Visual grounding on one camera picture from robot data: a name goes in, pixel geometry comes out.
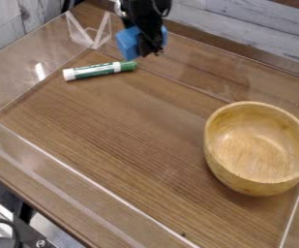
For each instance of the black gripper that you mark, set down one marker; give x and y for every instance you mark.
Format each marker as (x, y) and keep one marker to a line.
(146, 14)

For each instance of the blue foam block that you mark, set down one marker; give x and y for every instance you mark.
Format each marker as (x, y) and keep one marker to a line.
(126, 39)

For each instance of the clear acrylic tray wall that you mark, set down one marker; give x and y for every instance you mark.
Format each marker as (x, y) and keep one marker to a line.
(98, 196)

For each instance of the clear acrylic triangular bracket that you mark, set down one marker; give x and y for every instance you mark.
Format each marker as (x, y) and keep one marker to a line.
(89, 36)

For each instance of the green white marker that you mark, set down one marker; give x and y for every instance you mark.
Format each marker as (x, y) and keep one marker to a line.
(100, 70)

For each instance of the brown wooden bowl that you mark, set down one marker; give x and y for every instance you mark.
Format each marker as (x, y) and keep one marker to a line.
(252, 148)

